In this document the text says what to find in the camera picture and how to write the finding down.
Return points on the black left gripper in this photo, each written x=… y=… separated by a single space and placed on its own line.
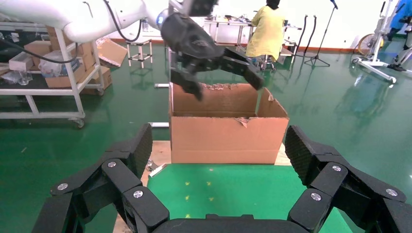
x=190 y=41

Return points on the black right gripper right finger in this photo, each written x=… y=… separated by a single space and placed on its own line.
x=331 y=177

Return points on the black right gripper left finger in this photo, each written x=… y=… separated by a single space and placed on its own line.
x=119 y=175

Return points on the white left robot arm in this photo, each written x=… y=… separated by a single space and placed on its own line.
x=64 y=16

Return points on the large open cardboard carton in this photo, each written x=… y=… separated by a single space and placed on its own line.
x=225 y=141

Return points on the brown stored cardboard box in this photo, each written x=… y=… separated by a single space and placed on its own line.
x=84 y=49
x=61 y=82
x=103 y=80
x=37 y=48

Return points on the flat cardboard sheet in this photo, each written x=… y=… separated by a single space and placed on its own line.
x=111 y=53

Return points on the white stored box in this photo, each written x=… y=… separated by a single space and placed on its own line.
x=21 y=61

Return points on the silver metal cloth clip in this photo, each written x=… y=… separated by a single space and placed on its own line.
x=157 y=169

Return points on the wheeled metal stool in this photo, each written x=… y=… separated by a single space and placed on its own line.
x=267 y=62

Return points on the person in yellow shirt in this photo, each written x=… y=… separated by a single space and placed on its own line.
x=265 y=32

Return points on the green table cloth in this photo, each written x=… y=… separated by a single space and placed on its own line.
x=241 y=193

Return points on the black curved pole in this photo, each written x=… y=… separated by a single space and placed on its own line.
x=313 y=29
x=302 y=32

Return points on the black tripod stand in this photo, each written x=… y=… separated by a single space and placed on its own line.
x=317 y=57

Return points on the white wheeled shelf cart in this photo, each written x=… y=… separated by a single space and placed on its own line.
x=38 y=92

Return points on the white metal floor stand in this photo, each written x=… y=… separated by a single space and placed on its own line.
x=375 y=66

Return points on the clear plastic bag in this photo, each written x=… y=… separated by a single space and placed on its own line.
x=53 y=66
x=19 y=77

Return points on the yellow rimmed wheel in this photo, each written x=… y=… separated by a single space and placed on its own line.
x=362 y=45

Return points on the person in blue clothes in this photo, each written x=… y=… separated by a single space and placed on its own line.
x=402 y=9

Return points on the white frame work table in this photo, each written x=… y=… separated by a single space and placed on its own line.
x=231 y=23

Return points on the white metal floor frame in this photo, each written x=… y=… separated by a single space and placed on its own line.
x=159 y=124

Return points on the left wrist camera unit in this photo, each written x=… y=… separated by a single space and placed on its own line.
x=201 y=6

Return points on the small white frame stool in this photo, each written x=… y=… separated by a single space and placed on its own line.
x=139 y=41

